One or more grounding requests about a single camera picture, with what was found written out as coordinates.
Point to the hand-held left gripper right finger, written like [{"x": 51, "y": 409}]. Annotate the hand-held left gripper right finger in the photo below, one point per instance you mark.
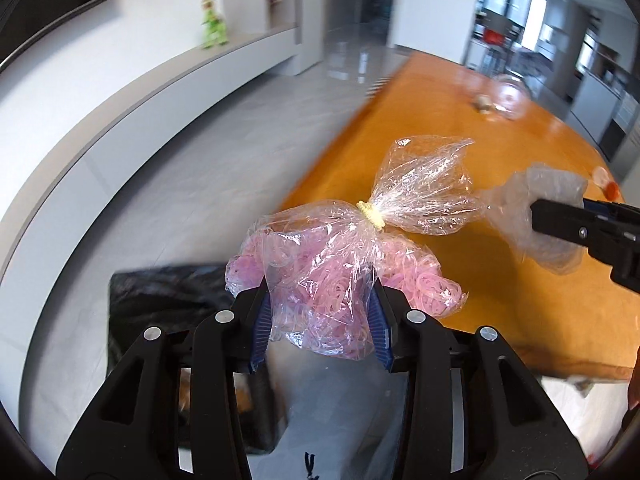
[{"x": 380, "y": 330}]

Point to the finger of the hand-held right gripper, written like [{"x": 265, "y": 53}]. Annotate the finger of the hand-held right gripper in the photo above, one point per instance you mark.
[
  {"x": 620, "y": 215},
  {"x": 565, "y": 222}
]

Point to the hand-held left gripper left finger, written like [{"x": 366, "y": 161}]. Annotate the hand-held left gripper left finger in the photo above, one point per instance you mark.
[{"x": 261, "y": 332}]

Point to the clear plastic wrap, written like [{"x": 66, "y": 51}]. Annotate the clear plastic wrap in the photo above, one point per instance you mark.
[{"x": 520, "y": 210}]

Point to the clear bag of pink rubber bands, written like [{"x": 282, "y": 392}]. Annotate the clear bag of pink rubber bands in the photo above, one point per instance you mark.
[{"x": 325, "y": 270}]

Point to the orange bottle cap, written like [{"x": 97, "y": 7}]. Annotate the orange bottle cap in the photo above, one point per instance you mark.
[{"x": 612, "y": 190}]

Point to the white bottle cap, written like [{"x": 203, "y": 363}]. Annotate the white bottle cap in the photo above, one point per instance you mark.
[{"x": 601, "y": 176}]

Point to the grey kitchen cabinets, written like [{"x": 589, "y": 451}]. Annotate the grey kitchen cabinets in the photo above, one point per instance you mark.
[{"x": 600, "y": 100}]

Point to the clear glass bowl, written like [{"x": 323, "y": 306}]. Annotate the clear glass bowl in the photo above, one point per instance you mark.
[{"x": 512, "y": 97}]

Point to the small beige object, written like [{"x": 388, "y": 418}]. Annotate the small beige object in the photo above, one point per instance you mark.
[{"x": 483, "y": 102}]

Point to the white plastic sheet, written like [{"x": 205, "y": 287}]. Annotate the white plastic sheet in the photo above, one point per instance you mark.
[{"x": 585, "y": 410}]

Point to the orange wooden table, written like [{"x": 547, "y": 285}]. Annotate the orange wooden table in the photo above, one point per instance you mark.
[{"x": 450, "y": 110}]

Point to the red chair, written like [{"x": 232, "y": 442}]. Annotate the red chair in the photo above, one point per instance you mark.
[{"x": 494, "y": 37}]

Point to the floor vent grille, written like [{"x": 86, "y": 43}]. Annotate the floor vent grille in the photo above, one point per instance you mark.
[{"x": 378, "y": 87}]

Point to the long white low sideboard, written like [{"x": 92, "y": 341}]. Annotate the long white low sideboard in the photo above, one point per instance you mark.
[{"x": 125, "y": 110}]

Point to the green toy figure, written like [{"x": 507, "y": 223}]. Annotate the green toy figure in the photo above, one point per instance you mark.
[{"x": 214, "y": 25}]

